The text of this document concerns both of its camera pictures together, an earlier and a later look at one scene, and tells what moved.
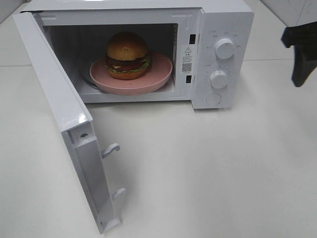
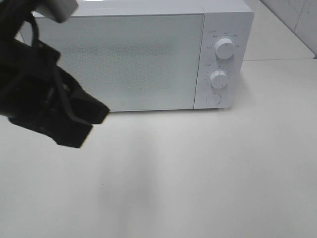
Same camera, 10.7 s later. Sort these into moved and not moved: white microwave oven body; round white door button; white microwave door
Moved: white microwave door
Not moved: round white door button; white microwave oven body
